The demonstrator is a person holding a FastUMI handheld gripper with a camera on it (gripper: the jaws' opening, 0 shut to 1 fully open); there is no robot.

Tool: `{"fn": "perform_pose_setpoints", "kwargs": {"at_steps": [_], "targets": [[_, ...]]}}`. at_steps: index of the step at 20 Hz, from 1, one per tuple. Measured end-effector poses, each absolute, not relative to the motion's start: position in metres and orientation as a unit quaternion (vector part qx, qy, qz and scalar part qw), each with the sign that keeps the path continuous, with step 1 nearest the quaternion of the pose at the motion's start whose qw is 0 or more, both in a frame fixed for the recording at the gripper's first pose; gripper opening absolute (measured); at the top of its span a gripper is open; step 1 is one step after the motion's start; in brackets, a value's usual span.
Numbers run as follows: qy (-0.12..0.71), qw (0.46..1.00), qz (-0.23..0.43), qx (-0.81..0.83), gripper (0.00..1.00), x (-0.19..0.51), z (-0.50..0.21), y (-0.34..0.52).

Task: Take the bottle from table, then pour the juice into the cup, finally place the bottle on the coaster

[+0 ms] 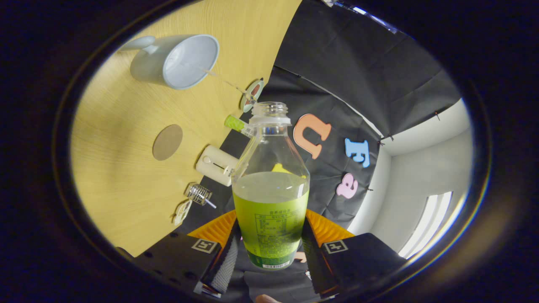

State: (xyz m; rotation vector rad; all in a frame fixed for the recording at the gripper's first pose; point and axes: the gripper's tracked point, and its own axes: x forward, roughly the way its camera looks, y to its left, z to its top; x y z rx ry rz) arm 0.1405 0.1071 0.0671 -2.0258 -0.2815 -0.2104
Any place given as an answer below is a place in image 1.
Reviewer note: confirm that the white toaster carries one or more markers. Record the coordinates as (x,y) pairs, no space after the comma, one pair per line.
(214,164)

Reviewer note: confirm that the small capped green bottle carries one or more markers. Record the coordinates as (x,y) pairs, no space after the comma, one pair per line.
(233,123)

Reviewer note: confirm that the wooden table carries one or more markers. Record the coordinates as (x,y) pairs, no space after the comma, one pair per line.
(118,176)

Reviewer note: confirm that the round brown coaster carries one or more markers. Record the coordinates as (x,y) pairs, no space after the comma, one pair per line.
(167,142)

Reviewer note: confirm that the pale blue cup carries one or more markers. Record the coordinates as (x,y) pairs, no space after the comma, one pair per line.
(151,67)

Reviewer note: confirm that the white divided dish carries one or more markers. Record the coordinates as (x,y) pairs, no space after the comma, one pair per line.
(182,212)

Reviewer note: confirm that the ceiling light panel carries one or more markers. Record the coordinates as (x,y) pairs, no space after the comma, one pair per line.
(429,223)

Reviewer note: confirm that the green label juice bottle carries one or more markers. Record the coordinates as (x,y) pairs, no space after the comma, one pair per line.
(269,219)

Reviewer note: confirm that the red meat piece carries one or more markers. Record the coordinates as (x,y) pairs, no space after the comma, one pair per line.
(255,89)

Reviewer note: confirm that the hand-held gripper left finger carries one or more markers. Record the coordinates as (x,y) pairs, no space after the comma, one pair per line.
(225,263)

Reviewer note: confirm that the pale green plate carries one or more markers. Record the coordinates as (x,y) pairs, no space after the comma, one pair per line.
(248,101)

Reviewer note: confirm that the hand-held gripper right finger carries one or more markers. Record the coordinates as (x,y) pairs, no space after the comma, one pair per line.
(313,263)

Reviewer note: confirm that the white straw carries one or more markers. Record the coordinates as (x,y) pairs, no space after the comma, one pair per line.
(210,203)

